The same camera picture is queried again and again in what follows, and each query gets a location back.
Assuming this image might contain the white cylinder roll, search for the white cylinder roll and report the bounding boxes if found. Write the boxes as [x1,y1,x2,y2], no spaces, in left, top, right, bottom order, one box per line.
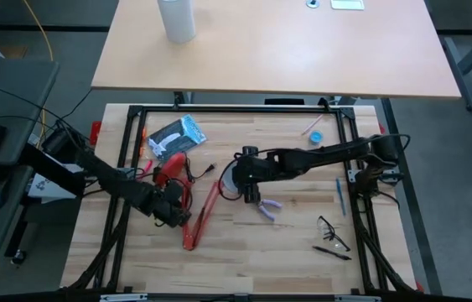
[157,0,198,44]

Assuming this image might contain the black lamp power cord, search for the black lamp power cord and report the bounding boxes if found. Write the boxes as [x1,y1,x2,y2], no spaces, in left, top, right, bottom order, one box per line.
[179,151,219,211]

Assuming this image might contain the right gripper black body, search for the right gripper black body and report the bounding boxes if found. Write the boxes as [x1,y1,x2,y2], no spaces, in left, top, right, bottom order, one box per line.
[234,155,277,190]

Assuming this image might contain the dark gray desk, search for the dark gray desk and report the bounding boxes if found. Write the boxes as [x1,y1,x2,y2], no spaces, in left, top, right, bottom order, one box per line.
[0,58,60,273]

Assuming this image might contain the pink handled pliers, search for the pink handled pliers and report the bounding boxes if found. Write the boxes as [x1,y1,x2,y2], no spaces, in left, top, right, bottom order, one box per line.
[257,198,283,222]

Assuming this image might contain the pink pencil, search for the pink pencil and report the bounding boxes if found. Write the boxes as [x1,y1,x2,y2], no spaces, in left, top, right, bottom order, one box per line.
[301,113,324,136]

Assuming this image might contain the yellow cable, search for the yellow cable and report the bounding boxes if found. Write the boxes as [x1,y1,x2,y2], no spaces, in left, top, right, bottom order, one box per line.
[21,0,55,142]

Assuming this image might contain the blue pen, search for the blue pen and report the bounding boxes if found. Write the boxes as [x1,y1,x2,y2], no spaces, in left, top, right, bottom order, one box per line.
[335,176,348,217]

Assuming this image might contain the light wood desk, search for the light wood desk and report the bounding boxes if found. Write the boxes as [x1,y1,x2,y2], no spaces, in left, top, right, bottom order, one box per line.
[91,0,462,100]

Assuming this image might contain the white printed paper sheet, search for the white printed paper sheet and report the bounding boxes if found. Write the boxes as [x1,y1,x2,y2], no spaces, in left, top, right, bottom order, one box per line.
[28,163,85,200]

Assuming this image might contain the white flat device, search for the white flat device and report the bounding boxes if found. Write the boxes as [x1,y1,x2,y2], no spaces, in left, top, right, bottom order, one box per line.
[329,0,366,11]

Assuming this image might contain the blue tape roll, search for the blue tape roll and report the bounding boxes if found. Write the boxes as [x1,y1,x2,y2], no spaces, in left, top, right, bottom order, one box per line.
[307,129,324,146]

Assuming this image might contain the white roll of tape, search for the white roll of tape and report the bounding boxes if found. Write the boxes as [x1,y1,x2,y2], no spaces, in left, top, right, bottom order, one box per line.
[223,169,241,197]

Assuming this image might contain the clear safety glasses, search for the clear safety glasses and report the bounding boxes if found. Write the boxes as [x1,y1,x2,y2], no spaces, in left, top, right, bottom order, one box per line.
[316,215,352,253]

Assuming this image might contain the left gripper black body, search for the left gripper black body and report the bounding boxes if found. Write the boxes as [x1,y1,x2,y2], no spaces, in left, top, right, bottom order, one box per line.
[151,196,193,230]

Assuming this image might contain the red desk lamp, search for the red desk lamp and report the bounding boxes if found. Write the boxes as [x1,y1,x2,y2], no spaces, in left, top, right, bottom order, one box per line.
[153,152,243,252]

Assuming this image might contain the black pen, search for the black pen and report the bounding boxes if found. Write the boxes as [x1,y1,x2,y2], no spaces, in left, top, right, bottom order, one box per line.
[312,245,353,262]

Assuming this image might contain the black aluminium table frame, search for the black aluminium table frame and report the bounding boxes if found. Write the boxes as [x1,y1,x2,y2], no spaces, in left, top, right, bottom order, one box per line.
[65,103,423,297]

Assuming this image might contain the red marker pen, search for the red marker pen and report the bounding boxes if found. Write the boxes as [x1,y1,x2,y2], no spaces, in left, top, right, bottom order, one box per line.
[140,159,155,180]

